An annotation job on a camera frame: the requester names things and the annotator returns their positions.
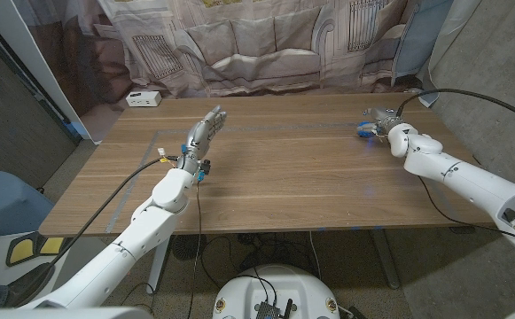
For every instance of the white power strip box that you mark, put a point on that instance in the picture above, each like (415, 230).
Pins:
(143, 98)

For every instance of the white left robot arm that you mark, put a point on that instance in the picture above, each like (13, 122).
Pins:
(155, 217)

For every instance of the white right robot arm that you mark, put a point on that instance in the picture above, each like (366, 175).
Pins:
(461, 177)

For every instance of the white table leg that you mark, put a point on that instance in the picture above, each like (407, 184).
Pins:
(157, 270)

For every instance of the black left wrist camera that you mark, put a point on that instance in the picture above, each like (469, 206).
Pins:
(205, 167)

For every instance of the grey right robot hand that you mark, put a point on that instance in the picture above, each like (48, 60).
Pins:
(385, 117)

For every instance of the black antenna device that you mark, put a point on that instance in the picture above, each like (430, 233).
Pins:
(268, 310)

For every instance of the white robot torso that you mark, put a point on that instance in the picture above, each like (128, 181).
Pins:
(279, 283)

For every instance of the white upright panel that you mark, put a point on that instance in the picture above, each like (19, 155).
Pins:
(31, 57)

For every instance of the blue spiky stress ball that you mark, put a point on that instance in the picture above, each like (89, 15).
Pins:
(364, 133)

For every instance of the grey table leg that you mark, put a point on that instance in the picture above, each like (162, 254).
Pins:
(385, 261)

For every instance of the white platform with yellow marks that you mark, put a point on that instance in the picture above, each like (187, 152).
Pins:
(26, 248)

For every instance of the blue grey chair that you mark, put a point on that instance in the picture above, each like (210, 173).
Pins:
(4, 204)

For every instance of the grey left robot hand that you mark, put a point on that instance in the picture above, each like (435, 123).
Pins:
(199, 137)

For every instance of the round black floor fan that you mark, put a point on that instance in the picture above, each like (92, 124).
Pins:
(186, 248)

